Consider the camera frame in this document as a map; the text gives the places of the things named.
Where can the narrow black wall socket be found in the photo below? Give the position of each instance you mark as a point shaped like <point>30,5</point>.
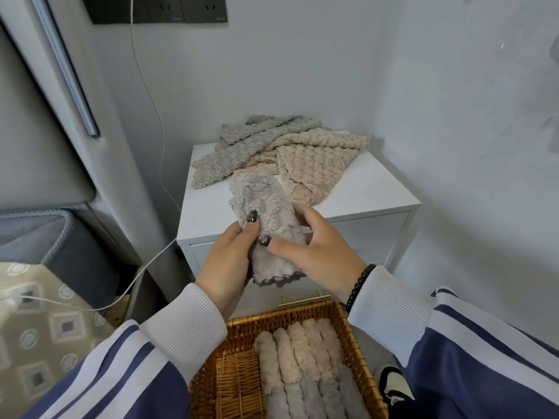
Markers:
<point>203,8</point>

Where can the person's right forearm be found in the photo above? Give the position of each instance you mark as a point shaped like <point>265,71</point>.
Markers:
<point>471,353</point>

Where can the grey padded headboard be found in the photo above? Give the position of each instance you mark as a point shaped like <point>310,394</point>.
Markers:
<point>35,148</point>

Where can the silver headboard trim strip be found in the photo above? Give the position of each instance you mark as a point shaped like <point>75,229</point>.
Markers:
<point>65,69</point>

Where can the person's left forearm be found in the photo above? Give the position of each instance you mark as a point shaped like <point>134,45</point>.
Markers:
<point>131,366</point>

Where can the person's right shoe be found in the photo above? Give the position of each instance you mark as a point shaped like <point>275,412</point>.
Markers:
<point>395,384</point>

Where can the wide black wall socket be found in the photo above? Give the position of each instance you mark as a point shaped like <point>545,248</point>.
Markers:
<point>113,10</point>

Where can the person's left hand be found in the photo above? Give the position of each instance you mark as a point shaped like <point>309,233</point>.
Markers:
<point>227,270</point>

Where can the white nightstand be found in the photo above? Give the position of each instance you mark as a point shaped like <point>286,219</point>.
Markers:
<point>375,187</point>

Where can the patterned beige bedspread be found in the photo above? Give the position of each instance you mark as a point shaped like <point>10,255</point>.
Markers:
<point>43,344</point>

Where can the light wooden board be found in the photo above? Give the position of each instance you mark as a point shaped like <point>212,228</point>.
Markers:
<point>119,311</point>

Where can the pile of beige grey towels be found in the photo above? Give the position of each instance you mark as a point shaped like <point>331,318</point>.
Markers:
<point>314,165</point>

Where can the person's right hand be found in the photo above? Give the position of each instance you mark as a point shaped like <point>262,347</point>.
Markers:
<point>327,261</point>

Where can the orange wicker basket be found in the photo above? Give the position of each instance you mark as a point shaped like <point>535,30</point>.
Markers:
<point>231,375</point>

